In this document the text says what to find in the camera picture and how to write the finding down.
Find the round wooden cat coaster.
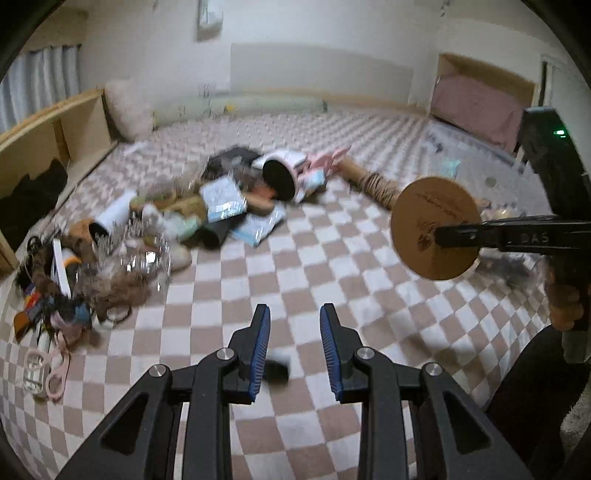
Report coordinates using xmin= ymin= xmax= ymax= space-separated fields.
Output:
xmin=391 ymin=177 xmax=481 ymax=281

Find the blue face mask packet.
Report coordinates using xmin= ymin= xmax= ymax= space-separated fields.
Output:
xmin=199 ymin=175 xmax=247 ymax=223

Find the person right hand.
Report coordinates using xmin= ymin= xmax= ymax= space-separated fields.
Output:
xmin=544 ymin=261 xmax=590 ymax=332

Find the clear plastic storage bin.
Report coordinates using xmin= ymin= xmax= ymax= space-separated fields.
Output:
xmin=422 ymin=121 xmax=551 ymax=220

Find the pink blanket in alcove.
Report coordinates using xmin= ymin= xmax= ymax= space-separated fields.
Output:
xmin=431 ymin=75 xmax=533 ymax=154

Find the cardboard tube with twine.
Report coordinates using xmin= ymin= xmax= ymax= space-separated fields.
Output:
xmin=338 ymin=157 xmax=401 ymax=210

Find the beige smooth stone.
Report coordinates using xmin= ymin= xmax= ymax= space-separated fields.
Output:
xmin=169 ymin=244 xmax=192 ymax=273

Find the silver pearl tiara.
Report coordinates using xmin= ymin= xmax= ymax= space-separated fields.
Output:
xmin=93 ymin=217 xmax=170 ymax=294

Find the grey headboard panel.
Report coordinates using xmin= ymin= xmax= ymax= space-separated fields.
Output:
xmin=230 ymin=43 xmax=413 ymax=104

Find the white cylinder tube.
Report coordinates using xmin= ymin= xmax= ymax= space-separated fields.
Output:
xmin=88 ymin=190 xmax=137 ymax=242

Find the pink bunny phone stand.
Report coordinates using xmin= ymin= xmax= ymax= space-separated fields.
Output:
xmin=298 ymin=147 xmax=349 ymax=181

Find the black clothing on shelf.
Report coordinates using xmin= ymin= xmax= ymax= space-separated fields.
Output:
xmin=1 ymin=159 xmax=68 ymax=250

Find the round black mirror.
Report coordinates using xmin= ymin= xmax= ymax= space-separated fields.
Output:
xmin=263 ymin=157 xmax=297 ymax=202

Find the wooden bedside shelf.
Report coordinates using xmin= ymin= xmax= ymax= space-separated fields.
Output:
xmin=0 ymin=88 xmax=122 ymax=278

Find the white fluffy pillow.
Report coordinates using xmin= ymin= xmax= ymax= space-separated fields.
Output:
xmin=104 ymin=79 xmax=153 ymax=142

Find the green bolster pillow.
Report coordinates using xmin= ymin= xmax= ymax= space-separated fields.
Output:
xmin=152 ymin=94 xmax=328 ymax=127

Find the hanging white paper bag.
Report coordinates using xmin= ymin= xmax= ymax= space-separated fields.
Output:
xmin=197 ymin=0 xmax=223 ymax=41

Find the grey curtain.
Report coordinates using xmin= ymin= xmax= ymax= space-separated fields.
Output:
xmin=0 ymin=45 xmax=80 ymax=133

